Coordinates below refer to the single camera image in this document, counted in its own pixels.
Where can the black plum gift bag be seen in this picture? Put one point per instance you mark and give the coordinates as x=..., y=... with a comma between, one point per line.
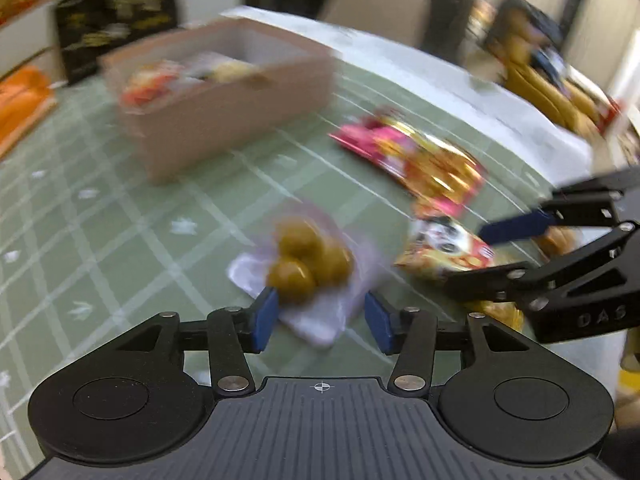
x=89, y=29

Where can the yellow red snack bag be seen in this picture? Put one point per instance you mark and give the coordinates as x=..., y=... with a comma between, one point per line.
x=438, y=244

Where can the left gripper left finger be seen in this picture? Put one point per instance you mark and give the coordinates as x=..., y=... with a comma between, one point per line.
x=227, y=335

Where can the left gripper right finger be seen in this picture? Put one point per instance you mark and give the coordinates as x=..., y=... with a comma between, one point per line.
x=414, y=336

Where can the snacks inside box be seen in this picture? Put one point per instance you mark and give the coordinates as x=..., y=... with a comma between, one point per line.
x=153, y=81

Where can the pink wooden box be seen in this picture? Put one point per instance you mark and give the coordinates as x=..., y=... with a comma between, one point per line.
x=291, y=76

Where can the green checkered table mat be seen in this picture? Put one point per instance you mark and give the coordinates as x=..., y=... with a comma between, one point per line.
x=89, y=247

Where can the green plums clear pack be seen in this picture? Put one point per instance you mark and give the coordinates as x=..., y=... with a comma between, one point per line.
x=320, y=272

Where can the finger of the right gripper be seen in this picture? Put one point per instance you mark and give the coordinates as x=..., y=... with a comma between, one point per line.
x=521, y=283
x=604, y=201

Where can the pink red snack bag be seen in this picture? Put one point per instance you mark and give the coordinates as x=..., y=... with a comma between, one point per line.
x=437, y=173

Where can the beige chair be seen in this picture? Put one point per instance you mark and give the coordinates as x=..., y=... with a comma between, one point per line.
x=402, y=21

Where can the brown bun pack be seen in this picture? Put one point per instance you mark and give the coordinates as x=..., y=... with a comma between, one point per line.
x=558, y=241

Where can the orange packet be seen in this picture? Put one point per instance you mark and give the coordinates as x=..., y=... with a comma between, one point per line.
x=26, y=98

